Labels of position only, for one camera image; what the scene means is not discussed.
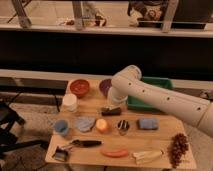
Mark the purple bowl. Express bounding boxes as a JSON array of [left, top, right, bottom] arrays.
[[99, 79, 112, 97]]

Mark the blue crumpled cloth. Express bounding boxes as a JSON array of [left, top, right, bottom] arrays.
[[75, 117, 96, 132]]

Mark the green plastic tray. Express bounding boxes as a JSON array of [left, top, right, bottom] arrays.
[[126, 77, 173, 111]]

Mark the black chair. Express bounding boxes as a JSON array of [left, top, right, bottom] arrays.
[[0, 93, 50, 159]]

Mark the orange carrot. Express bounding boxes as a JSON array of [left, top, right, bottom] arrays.
[[100, 149, 129, 158]]

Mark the yellow corn cob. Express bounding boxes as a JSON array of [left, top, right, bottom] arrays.
[[133, 150, 163, 165]]

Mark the white cup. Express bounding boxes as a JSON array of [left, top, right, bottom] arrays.
[[62, 93, 77, 112]]

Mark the silver metal cup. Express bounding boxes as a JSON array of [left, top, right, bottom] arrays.
[[117, 120, 130, 135]]

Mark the dark red grapes bunch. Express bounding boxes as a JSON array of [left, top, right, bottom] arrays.
[[170, 133, 189, 168]]

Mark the red bowl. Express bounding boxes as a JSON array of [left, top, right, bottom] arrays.
[[70, 79, 90, 98]]

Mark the blue sponge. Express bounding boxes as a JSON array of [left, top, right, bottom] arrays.
[[138, 118, 158, 130]]

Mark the light blue cup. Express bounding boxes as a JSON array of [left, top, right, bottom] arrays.
[[53, 120, 69, 136]]

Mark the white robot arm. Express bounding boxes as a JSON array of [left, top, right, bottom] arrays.
[[108, 65, 213, 137]]

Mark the black rectangular block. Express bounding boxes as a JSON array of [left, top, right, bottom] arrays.
[[101, 108, 121, 116]]

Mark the orange yellow fruit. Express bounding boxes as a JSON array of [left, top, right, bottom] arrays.
[[95, 119, 109, 133]]

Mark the person in background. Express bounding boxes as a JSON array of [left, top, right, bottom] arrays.
[[127, 0, 168, 28]]

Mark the black handled peeler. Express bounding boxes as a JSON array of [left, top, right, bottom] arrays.
[[52, 139, 102, 162]]

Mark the wooden table board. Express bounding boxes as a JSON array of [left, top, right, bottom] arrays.
[[44, 78, 198, 171]]

